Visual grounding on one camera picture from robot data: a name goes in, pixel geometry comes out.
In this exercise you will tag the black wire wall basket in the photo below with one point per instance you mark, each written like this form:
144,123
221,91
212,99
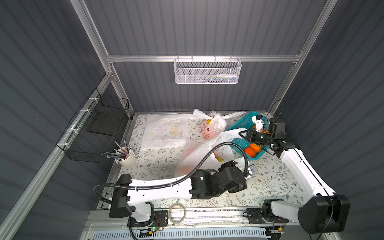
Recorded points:
100,124

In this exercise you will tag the orange mandarin right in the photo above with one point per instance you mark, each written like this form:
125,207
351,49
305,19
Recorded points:
251,152

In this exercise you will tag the white plastic bag rear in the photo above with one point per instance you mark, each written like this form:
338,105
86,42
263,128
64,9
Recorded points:
165,131

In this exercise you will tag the orange mandarin front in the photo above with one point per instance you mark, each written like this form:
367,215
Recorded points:
256,148

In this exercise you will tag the white pen cup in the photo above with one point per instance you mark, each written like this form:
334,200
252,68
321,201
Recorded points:
122,155

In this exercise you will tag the white wire wall basket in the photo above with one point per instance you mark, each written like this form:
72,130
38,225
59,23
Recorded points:
207,71

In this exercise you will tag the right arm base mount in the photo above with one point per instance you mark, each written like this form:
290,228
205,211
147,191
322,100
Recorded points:
256,216

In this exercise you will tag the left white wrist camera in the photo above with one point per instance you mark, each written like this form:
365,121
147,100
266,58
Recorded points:
252,171

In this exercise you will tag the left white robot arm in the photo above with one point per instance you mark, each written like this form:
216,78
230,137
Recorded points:
133,198

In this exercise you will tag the orange mandarin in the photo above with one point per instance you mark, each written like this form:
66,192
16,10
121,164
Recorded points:
256,148
251,152

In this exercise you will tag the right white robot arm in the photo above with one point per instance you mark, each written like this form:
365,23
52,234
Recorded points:
324,211

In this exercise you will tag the teal plastic basket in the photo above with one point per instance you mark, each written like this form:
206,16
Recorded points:
247,123

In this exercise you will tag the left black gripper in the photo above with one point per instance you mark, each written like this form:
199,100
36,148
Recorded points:
241,180

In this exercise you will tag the cartoon printed plastic bag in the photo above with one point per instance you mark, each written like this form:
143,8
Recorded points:
214,122

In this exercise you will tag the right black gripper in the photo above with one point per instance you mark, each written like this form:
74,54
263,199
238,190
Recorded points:
255,137

